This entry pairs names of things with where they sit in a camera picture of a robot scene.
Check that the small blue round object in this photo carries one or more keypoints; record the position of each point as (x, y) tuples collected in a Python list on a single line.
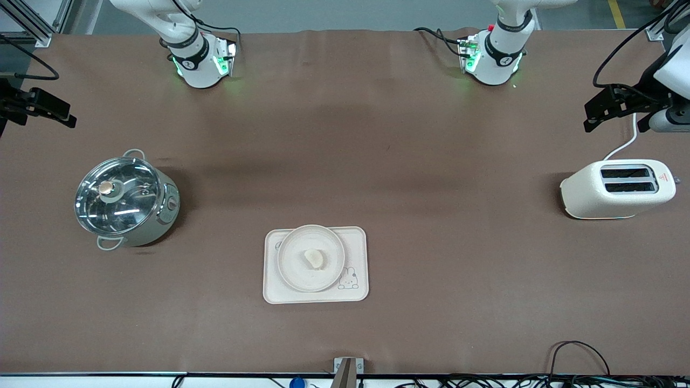
[(297, 383)]

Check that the pale green electric cooking pot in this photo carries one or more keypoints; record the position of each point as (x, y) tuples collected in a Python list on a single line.
[(168, 215)]

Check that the beige rabbit print tray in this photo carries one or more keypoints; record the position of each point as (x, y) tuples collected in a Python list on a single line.
[(356, 242)]

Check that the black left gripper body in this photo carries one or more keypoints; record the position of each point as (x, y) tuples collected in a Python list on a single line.
[(647, 84)]

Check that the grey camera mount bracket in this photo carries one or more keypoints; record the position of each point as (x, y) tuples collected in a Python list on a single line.
[(347, 372)]

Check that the beige round plate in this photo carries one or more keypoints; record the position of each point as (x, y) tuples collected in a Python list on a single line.
[(296, 269)]

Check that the silver arm base connector block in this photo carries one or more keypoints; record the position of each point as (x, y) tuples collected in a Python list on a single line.
[(468, 54), (226, 59)]

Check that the pale steamed bun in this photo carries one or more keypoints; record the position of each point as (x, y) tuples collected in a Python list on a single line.
[(314, 259)]

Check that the aluminium frame profile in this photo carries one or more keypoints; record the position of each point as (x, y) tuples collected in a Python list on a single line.
[(660, 29), (32, 24)]

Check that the white two-slot toaster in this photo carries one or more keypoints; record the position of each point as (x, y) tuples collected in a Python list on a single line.
[(582, 194)]

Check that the brown table cover mat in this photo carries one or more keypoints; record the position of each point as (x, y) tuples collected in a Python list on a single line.
[(431, 161)]

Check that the glass pot lid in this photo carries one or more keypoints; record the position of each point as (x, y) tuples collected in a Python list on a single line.
[(121, 196)]

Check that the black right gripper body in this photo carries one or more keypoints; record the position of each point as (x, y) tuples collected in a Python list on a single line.
[(11, 104)]

